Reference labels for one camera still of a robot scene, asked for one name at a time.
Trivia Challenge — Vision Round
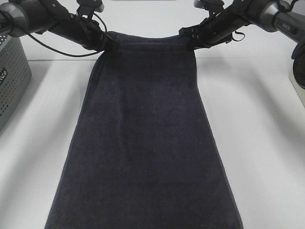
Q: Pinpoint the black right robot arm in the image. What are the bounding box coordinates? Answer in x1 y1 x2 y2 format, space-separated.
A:
179 0 305 88

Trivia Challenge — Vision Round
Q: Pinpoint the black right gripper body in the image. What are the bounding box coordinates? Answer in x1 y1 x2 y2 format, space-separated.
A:
179 7 238 51

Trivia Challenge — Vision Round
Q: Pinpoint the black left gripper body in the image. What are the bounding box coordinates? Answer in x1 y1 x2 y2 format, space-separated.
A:
59 14 119 51

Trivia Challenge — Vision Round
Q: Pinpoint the dark grey towel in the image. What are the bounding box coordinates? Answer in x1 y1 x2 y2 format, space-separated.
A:
45 31 243 229

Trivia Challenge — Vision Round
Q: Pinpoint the beige box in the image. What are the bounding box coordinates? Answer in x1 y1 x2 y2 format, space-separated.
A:
289 71 305 106

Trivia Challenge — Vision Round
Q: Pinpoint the black cable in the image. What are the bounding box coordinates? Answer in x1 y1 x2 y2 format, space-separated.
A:
27 10 108 58

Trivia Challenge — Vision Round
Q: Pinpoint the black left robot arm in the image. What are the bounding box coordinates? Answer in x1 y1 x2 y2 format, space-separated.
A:
0 0 119 52

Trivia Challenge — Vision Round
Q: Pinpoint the grey perforated plastic basket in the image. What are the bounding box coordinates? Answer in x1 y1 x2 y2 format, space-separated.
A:
0 35 32 129

